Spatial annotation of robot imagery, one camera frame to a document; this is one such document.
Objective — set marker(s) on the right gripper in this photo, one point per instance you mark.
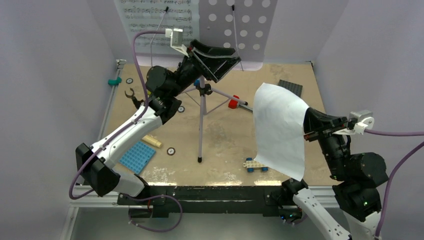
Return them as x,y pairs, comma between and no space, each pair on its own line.
315,121

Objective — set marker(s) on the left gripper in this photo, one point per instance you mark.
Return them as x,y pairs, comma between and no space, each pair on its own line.
215,62

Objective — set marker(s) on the sheet music page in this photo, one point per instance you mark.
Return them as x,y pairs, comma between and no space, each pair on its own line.
150,15
278,116

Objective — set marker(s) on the lilac music stand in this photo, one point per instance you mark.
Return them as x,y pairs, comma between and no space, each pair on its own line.
211,37

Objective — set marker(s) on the black microphone stand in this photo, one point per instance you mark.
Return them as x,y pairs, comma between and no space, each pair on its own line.
137,103

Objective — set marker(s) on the cream toy microphone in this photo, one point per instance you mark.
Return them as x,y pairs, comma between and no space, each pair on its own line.
152,141

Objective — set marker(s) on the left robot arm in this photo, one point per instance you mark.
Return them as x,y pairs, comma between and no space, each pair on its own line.
96,162

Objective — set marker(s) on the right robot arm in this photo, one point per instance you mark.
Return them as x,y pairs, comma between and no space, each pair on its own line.
359,174

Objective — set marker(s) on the blue white brick stack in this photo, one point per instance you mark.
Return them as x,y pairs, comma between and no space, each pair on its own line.
197,82

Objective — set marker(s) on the dark grey building baseplate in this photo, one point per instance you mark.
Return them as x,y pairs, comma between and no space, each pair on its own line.
292,87

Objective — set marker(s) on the grey girder red brick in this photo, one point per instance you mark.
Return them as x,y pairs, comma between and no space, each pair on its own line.
234,104

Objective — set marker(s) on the white brick car blue wheels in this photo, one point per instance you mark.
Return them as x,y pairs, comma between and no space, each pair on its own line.
252,165

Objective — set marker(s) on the teal brick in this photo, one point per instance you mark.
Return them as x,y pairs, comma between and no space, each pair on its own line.
114,82

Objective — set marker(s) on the light blue building baseplate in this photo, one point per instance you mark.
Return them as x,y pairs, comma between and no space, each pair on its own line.
137,157

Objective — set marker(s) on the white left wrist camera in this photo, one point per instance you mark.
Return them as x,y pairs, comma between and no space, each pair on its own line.
176,40

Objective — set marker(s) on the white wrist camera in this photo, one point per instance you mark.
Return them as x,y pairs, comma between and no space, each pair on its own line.
176,40
357,123

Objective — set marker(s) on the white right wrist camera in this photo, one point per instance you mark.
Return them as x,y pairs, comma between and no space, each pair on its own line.
357,123

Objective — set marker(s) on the black table front rail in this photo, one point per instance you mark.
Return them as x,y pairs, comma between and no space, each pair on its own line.
161,201

